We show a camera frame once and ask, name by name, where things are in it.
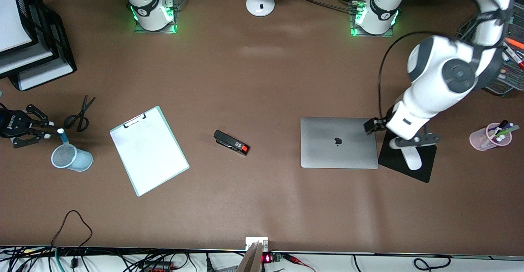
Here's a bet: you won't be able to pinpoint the black stapler red tip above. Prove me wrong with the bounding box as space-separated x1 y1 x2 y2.
213 130 250 156

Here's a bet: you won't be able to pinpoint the black mouse pad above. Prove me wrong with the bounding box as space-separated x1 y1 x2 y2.
377 130 438 183

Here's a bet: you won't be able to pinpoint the dark mesh desk tray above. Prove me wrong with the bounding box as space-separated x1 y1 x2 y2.
456 2 524 97

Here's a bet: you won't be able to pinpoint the grey camera mount bar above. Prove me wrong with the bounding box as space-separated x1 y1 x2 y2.
236 241 265 272

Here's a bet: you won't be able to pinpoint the white computer mouse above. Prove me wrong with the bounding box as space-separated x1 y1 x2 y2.
400 147 422 171

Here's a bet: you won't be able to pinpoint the black scissors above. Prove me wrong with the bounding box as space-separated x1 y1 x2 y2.
63 95 97 133

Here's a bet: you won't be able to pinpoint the black stacked paper trays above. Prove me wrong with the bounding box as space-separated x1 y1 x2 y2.
0 0 77 92

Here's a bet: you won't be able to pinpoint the teal cable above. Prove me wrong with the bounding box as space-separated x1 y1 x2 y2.
54 248 66 272

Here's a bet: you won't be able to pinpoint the pink mesh cup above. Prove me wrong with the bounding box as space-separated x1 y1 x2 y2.
470 123 513 151

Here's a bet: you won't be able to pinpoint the black marker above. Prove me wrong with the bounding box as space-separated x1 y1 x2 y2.
488 119 509 138

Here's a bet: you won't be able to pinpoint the black coiled cable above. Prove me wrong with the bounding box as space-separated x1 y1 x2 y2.
413 254 452 272

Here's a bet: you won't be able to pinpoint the silver laptop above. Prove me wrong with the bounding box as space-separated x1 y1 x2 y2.
300 117 379 169

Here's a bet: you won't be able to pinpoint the red marker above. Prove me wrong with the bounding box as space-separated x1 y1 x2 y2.
506 47 524 70

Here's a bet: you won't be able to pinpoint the red wire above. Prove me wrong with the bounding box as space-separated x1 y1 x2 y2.
282 253 317 272

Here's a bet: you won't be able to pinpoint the small white box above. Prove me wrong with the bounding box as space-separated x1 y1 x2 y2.
246 237 269 251

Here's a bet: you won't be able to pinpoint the black looped cable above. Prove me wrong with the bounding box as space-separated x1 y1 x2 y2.
51 210 93 249

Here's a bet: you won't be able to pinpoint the white paper sheet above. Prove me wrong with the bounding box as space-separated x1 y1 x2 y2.
0 0 33 53

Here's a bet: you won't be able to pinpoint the blue mesh cup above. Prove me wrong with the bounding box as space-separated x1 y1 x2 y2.
51 143 94 173

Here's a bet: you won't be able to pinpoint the green marker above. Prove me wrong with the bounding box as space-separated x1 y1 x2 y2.
493 125 520 139

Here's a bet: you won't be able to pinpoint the white clipboard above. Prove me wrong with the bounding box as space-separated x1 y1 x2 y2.
109 106 190 197

